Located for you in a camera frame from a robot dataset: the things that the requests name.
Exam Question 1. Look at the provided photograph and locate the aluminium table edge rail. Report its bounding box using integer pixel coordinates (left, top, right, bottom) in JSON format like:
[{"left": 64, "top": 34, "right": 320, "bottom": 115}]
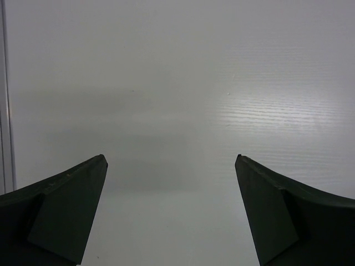
[{"left": 0, "top": 1, "right": 16, "bottom": 195}]

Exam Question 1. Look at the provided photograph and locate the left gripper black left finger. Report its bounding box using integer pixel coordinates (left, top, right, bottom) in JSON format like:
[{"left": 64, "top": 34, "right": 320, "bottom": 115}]
[{"left": 1, "top": 154, "right": 108, "bottom": 265}]

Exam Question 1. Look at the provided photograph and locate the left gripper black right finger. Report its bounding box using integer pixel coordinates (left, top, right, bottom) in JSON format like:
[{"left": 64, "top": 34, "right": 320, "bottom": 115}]
[{"left": 235, "top": 155, "right": 354, "bottom": 265}]

